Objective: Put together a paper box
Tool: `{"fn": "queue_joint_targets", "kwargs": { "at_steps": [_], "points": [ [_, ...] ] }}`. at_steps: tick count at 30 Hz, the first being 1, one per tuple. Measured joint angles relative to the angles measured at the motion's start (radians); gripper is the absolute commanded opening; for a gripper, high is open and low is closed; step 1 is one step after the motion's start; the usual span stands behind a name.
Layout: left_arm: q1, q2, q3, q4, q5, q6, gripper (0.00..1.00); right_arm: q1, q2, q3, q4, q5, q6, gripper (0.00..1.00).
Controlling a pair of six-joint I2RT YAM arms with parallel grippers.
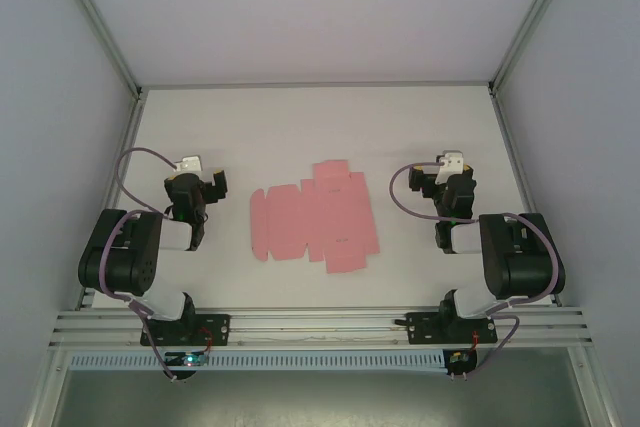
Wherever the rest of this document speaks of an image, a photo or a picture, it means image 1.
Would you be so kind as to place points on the pink paper box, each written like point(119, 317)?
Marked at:
point(320, 217)

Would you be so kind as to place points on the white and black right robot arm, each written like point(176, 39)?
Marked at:
point(525, 267)

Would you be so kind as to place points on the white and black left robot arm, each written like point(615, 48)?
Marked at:
point(120, 257)

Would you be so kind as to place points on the black clamp lever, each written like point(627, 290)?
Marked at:
point(400, 321)

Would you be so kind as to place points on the small circuit board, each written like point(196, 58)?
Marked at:
point(458, 358)

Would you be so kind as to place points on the circuit board with green light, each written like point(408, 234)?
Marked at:
point(187, 360)

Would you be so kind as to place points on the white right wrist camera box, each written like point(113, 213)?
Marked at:
point(450, 164)

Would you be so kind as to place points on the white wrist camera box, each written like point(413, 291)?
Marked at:
point(450, 164)
point(190, 163)

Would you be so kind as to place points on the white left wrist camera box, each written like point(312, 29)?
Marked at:
point(190, 163)

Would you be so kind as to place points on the aluminium table side rail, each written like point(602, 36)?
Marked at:
point(117, 187)
point(520, 182)

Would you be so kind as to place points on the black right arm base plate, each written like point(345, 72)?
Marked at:
point(425, 329)

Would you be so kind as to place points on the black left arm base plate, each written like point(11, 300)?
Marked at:
point(215, 329)

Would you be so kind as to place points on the aluminium frame post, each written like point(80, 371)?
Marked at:
point(532, 17)
point(97, 22)

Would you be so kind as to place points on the aluminium mounting rail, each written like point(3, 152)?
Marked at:
point(320, 329)

